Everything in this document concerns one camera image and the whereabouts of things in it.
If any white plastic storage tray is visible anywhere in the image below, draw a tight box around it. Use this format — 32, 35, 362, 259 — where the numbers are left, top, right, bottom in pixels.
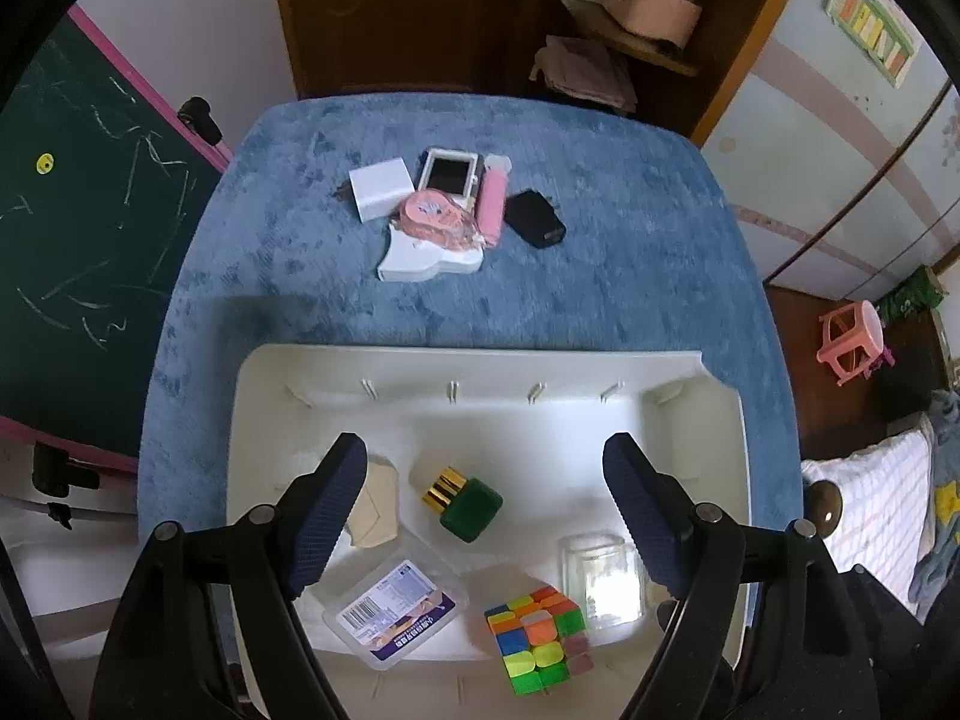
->
226, 344, 750, 718

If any green chalkboard pink frame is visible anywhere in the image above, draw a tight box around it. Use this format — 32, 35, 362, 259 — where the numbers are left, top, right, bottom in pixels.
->
2, 15, 223, 457

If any black power adapter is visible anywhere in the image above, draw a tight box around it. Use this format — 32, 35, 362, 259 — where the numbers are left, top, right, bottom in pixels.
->
505, 190, 566, 249

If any blue textured table cloth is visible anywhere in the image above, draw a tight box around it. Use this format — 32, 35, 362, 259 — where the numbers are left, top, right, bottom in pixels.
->
139, 93, 802, 530

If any white power adapter cube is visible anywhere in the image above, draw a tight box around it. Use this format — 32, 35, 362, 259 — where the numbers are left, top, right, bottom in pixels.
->
335, 158, 415, 223

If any white device with screen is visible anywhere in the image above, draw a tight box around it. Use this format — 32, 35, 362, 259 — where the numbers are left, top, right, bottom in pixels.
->
416, 148, 482, 211

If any black clamp knob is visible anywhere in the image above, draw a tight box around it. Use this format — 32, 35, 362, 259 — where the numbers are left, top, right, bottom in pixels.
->
178, 96, 223, 146

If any white checked pillow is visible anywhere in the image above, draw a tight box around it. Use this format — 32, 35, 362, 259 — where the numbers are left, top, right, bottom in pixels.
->
800, 415, 935, 613

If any green perfume bottle gold cap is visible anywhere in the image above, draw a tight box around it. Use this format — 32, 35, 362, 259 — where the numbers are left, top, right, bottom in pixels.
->
421, 466, 503, 543

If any brown wooden door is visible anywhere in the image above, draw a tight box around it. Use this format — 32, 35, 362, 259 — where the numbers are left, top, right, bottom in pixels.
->
277, 0, 542, 98

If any pink plastic stool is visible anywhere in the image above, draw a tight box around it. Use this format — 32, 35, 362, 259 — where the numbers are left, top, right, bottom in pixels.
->
815, 301, 895, 387

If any folded beige cloth stack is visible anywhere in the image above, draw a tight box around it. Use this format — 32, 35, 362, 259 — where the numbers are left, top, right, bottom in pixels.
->
529, 36, 638, 114

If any clear plastic card box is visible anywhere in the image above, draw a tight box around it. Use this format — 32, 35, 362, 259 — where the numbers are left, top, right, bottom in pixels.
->
322, 533, 470, 671

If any wooden shelf board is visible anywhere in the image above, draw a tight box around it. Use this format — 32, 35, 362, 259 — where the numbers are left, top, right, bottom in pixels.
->
560, 0, 698, 78

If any white tape dispenser base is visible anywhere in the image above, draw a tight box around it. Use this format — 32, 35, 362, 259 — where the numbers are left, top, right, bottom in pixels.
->
376, 226, 483, 283

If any pink tube with cap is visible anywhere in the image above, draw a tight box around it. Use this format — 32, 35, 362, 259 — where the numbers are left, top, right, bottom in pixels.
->
475, 154, 512, 249

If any beige folded paper piece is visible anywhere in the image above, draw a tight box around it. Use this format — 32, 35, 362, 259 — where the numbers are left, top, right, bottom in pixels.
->
347, 457, 398, 550

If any colourful rubik cube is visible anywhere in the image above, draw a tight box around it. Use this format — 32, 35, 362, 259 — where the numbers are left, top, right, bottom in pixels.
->
485, 585, 594, 695

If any blue star blanket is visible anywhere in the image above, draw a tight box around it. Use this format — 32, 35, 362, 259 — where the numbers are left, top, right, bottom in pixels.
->
910, 390, 960, 619

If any pink tape roll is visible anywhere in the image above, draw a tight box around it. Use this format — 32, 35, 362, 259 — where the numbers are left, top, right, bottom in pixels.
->
391, 190, 482, 250

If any colourful wall poster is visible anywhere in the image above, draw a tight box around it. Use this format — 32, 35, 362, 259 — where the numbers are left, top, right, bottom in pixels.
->
825, 0, 926, 88

